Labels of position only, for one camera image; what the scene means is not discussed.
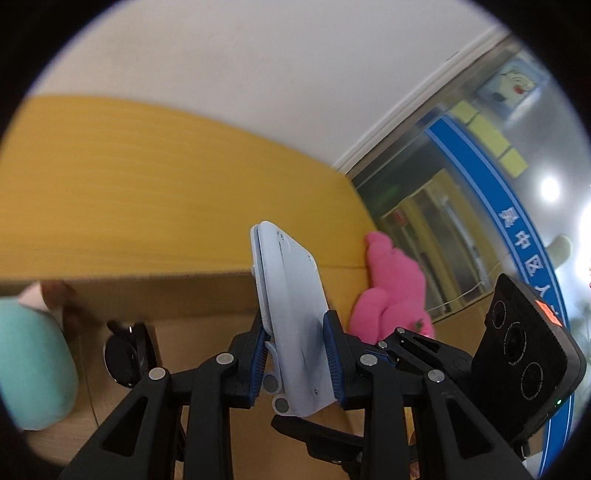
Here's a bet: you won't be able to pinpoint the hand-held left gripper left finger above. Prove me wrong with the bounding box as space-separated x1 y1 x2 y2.
58 316 273 480

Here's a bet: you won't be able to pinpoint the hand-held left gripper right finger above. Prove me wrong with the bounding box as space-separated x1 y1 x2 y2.
322 310 536 480

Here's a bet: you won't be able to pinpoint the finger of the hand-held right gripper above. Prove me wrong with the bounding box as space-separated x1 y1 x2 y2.
270 414 370 462
376 326 472 371

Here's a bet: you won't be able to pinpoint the light blue case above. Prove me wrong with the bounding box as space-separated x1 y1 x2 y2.
249 220 336 417

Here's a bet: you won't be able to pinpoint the cardboard box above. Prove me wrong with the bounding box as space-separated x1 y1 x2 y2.
28 264 416 480

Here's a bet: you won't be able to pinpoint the black sunglasses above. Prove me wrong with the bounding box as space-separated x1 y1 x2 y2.
104 320 162 389

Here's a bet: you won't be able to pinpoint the glass partition with blue band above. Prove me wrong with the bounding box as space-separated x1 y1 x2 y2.
345 37 591 462

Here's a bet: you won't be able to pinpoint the teal and pink plush toy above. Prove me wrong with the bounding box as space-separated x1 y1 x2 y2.
0 281 81 433

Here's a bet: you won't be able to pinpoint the cartoon poster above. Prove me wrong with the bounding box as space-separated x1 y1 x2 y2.
475 62 542 112

